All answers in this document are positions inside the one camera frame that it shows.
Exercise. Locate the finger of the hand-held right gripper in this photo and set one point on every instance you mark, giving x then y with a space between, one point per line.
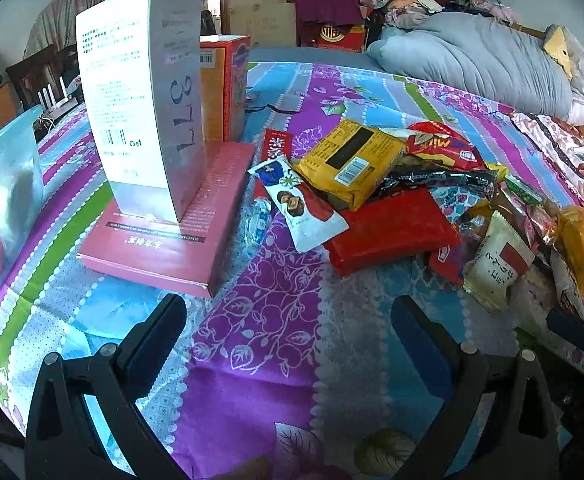
572 332
567 375

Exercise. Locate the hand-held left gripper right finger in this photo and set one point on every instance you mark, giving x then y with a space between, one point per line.
422 350

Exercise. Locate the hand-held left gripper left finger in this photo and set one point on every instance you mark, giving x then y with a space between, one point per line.
157 345

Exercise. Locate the large red-brown snack bag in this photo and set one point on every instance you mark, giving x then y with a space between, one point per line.
397 230

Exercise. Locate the narrow red packet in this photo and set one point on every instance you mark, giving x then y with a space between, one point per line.
276 142

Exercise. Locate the clear plastic bag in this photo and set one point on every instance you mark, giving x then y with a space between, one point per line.
17 150

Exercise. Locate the orange snack packet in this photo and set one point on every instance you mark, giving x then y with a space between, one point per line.
579 250

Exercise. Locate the small red snack packet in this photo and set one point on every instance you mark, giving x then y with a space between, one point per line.
449 262

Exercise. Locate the flat pink box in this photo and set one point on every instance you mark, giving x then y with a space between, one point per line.
182 250

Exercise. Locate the cream white snack packet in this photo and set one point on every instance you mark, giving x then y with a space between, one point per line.
499 260

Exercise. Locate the pile of small wrapped candies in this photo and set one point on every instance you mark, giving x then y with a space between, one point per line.
532 215

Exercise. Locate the small clear blue candy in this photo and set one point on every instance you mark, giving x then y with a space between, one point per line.
257 222

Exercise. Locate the floral quilt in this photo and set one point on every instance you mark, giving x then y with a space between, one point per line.
572 160

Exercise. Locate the black snack packet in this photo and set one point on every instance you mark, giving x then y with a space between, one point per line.
437 177

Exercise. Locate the white blue chocolate snack packet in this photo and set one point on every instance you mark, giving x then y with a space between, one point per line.
297 210

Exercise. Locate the red milk snack packet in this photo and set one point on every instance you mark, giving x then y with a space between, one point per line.
447 147

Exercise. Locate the yellow snack packet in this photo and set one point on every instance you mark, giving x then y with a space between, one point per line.
347 160

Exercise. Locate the tall white box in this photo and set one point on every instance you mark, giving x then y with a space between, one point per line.
137 100

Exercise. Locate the orange cat print box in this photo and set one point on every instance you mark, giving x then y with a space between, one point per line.
224 90

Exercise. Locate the white router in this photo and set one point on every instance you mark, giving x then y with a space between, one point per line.
54 97

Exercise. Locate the yellow soft item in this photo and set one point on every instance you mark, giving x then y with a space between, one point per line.
559 50

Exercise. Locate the grey-blue duvet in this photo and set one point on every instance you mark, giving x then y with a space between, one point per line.
472 65

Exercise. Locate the wooden chair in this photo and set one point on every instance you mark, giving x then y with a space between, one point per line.
27 75

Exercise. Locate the red gift box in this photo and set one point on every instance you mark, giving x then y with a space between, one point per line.
337 37

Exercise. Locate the chair with dark jacket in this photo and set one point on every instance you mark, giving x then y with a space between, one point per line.
207 22

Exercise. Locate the brown cardboard box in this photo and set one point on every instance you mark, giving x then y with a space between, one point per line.
262 20

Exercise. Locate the striped cloth cover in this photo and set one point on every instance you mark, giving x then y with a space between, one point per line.
57 15

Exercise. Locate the purple cloth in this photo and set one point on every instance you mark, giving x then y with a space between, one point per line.
322 0

